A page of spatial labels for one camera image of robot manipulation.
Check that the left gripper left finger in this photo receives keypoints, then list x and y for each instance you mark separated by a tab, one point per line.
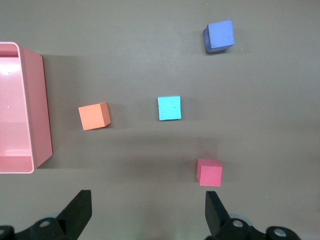
72	220

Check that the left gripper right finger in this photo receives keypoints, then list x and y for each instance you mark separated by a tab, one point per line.
217	220

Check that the light blue foam block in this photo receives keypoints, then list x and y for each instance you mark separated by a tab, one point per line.
169	108

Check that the red foam block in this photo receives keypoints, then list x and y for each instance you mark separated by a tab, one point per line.
210	175

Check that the orange foam block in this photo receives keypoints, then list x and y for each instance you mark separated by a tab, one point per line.
93	117

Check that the pink plastic bin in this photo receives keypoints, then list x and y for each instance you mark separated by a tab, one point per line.
15	100

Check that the brown table cover sheet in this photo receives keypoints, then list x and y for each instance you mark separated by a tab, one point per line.
150	62

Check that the purple foam block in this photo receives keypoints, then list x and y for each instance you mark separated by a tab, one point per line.
221	35

